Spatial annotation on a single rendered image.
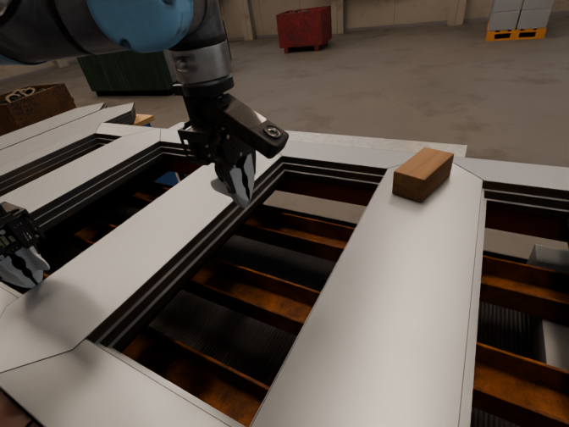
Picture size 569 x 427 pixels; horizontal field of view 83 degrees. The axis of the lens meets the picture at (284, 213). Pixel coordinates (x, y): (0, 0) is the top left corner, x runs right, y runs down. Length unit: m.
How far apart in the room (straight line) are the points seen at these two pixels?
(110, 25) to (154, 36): 0.04
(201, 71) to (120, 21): 0.14
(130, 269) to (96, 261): 0.08
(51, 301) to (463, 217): 0.68
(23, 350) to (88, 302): 0.09
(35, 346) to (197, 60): 0.44
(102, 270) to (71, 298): 0.06
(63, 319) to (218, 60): 0.42
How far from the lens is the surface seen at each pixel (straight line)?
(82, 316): 0.57
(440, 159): 0.68
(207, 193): 0.73
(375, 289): 0.47
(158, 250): 0.61
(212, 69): 0.45
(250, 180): 0.54
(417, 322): 0.44
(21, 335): 0.61
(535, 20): 6.97
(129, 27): 0.34
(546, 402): 0.66
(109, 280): 0.60
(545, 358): 0.71
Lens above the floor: 1.22
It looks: 36 degrees down
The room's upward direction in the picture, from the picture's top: 9 degrees counter-clockwise
